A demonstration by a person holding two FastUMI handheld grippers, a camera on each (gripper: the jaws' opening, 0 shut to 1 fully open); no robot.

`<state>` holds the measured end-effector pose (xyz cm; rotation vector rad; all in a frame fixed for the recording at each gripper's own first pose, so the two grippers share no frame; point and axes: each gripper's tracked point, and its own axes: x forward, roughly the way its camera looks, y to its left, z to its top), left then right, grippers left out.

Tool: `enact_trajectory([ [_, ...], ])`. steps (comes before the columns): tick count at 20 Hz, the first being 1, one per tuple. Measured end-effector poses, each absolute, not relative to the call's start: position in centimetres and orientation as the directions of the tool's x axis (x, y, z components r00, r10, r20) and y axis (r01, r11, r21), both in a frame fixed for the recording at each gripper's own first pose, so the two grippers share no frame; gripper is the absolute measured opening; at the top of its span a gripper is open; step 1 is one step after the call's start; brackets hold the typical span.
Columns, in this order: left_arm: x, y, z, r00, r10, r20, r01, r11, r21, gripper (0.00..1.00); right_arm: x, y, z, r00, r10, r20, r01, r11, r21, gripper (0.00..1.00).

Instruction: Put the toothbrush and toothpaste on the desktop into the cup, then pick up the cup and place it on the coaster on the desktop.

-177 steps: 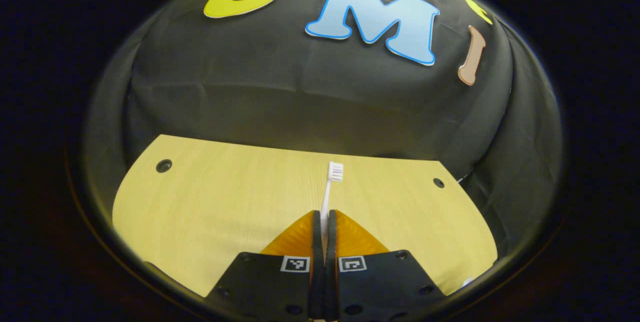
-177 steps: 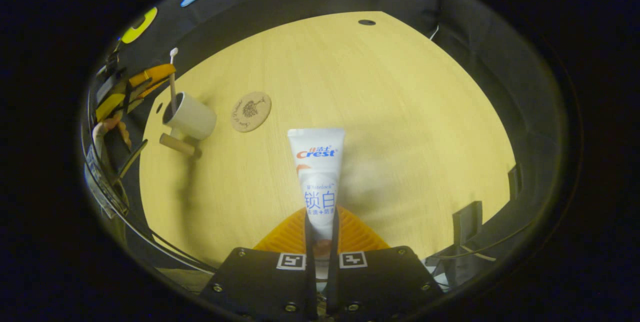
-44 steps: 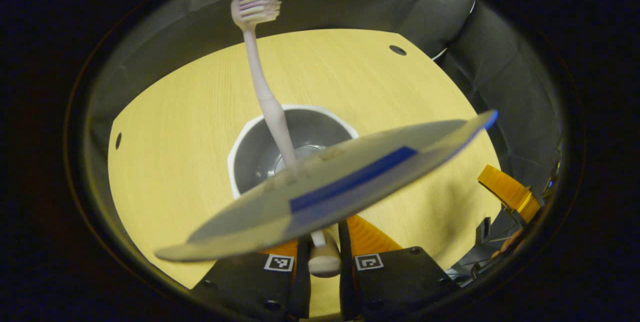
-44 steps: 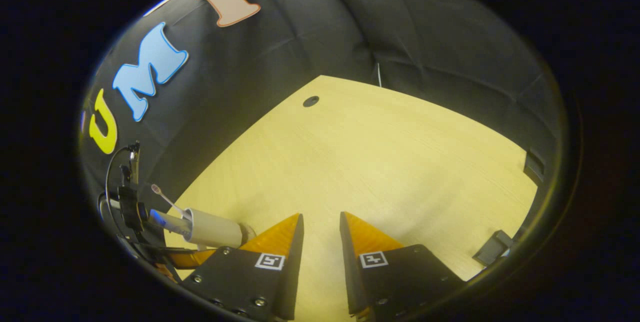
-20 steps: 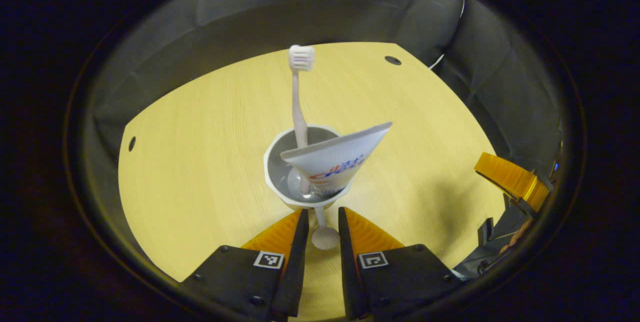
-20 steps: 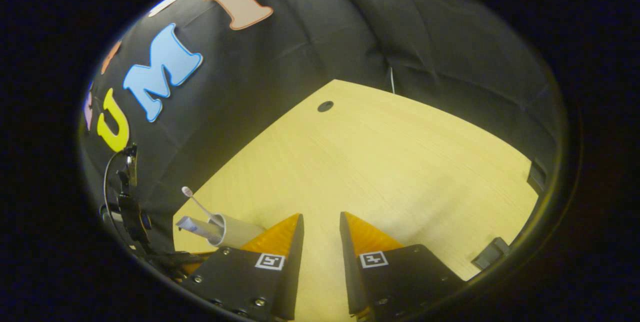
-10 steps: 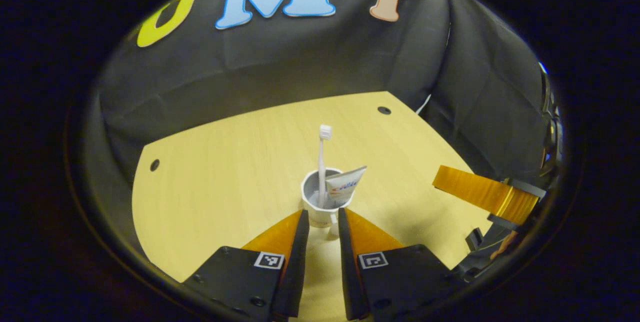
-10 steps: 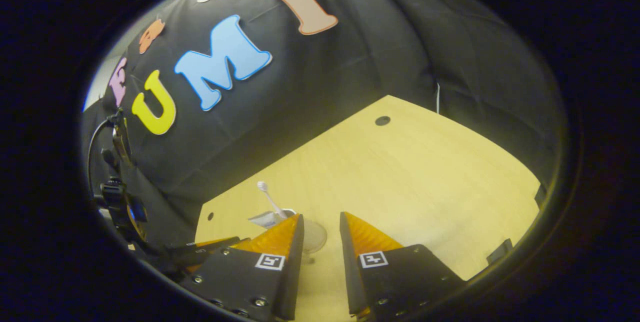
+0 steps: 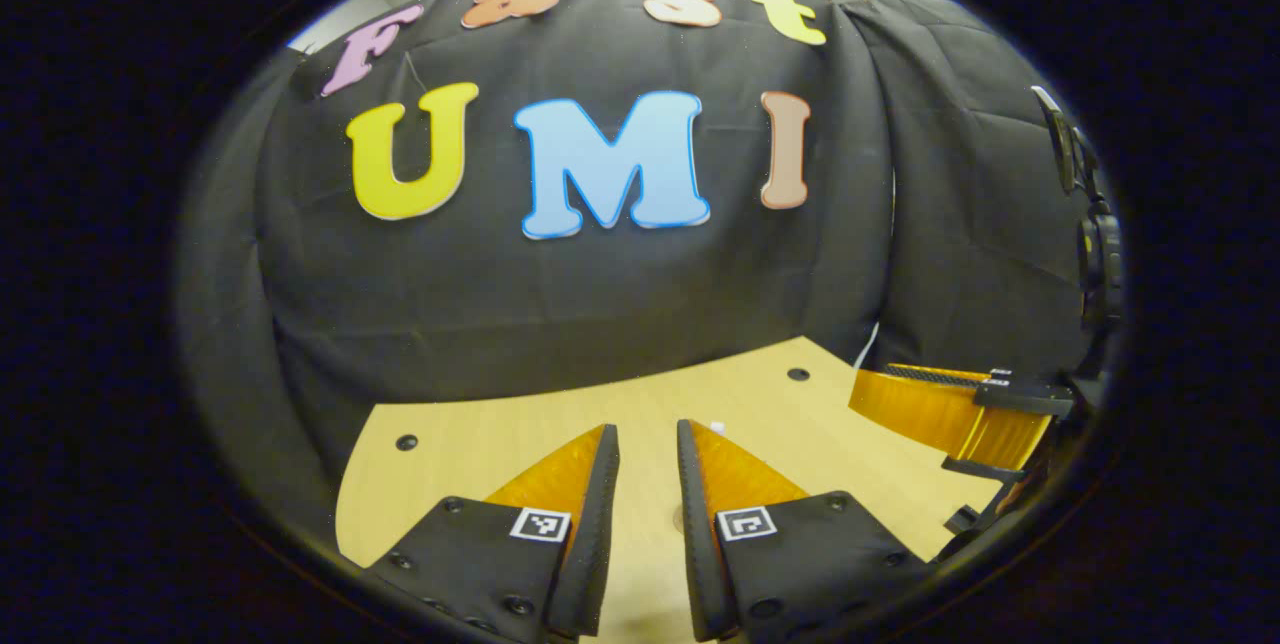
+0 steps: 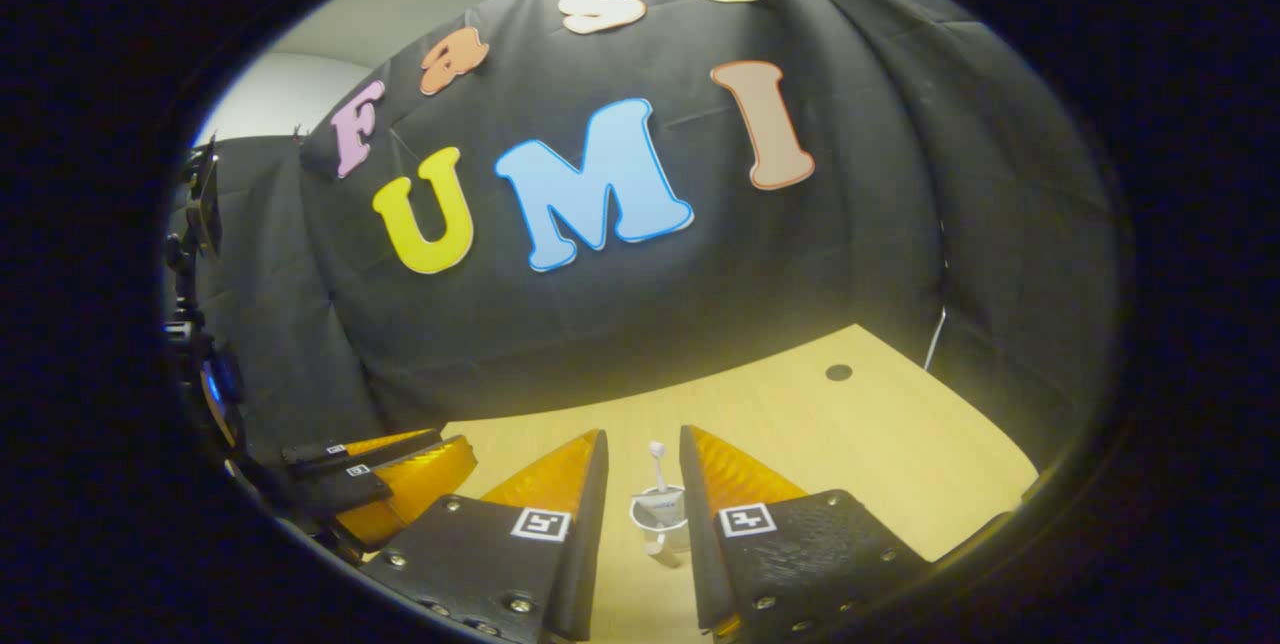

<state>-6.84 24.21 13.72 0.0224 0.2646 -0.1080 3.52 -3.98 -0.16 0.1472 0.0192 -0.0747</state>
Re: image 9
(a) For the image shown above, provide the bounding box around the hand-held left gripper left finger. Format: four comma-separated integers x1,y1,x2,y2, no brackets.
365,423,622,641

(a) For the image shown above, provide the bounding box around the wooden desktop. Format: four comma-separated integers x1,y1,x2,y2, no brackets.
335,336,1001,644

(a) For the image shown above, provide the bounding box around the black backdrop cloth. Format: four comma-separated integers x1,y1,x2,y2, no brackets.
175,0,1121,545

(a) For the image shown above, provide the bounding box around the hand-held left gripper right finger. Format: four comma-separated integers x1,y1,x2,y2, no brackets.
677,418,937,644

